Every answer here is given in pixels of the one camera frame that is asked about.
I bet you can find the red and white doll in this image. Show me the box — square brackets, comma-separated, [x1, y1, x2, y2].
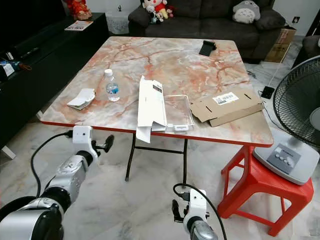
[142, 0, 176, 24]

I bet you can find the flat brown cardboard box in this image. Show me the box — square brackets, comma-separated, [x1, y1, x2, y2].
[190, 88, 265, 128]

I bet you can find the grey totoro plush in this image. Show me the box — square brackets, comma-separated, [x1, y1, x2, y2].
[232, 0, 261, 25]

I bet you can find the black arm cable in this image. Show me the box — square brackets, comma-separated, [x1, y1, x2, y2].
[29, 130, 74, 198]
[172, 182, 224, 240]

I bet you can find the black tv console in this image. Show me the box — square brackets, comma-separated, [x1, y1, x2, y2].
[0, 12, 110, 160]

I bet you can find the marble top folding table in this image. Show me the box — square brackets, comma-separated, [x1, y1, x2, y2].
[39, 36, 275, 182]

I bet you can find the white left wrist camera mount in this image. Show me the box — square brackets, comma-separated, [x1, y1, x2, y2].
[72, 125, 95, 154]

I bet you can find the red plastic stool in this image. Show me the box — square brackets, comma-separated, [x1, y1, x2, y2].
[217, 145, 315, 237]

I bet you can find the clear plastic tray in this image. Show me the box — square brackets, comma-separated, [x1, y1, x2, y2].
[163, 94, 196, 133]

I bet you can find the grey electric fan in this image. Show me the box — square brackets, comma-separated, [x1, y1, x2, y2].
[252, 55, 320, 186]

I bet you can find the black television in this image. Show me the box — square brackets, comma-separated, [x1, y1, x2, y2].
[0, 0, 69, 51]

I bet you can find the small black pouch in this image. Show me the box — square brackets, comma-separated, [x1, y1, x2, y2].
[198, 40, 217, 57]

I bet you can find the brown carton with print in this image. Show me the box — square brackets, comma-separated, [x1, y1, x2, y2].
[264, 26, 297, 64]

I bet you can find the dark grey sofa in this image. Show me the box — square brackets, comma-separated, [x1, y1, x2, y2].
[127, 0, 287, 64]

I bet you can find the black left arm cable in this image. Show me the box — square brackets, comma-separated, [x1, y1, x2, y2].
[29, 130, 74, 198]

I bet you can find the white side stand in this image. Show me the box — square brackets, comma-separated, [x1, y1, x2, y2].
[106, 5, 131, 35]

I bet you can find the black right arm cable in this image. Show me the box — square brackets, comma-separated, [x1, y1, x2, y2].
[172, 182, 224, 240]

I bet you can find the black power adapter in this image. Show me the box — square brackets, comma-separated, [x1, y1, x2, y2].
[261, 86, 275, 99]

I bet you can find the white paper napkin stack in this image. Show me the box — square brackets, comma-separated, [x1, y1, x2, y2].
[66, 88, 96, 111]

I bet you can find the clear plastic water bottle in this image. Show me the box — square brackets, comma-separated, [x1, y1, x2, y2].
[105, 69, 121, 102]

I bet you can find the printed magazine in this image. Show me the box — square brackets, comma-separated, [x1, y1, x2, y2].
[64, 20, 94, 32]

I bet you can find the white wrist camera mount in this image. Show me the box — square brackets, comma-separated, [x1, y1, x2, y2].
[188, 188, 207, 221]
[72, 125, 95, 154]

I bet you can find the red figurine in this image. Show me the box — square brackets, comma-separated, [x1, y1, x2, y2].
[65, 0, 93, 22]

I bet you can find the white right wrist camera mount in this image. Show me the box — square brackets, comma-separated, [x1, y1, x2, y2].
[188, 188, 207, 221]

